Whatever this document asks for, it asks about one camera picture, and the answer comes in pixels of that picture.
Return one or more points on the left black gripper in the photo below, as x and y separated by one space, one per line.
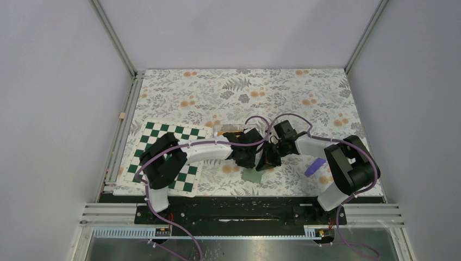
248 164

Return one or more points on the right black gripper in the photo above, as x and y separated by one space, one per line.
267 161

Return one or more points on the green card holder wallet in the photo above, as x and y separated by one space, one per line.
252 175

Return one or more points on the clear box with orange blocks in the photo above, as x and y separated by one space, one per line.
220 129

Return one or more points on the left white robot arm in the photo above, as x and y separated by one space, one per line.
161 162

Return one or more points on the purple cylinder tube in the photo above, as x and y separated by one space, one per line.
316 165

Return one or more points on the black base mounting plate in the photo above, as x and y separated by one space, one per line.
242 216

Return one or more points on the floral table mat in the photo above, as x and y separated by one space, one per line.
230 97

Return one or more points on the green white chessboard mat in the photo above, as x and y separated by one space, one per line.
186 183

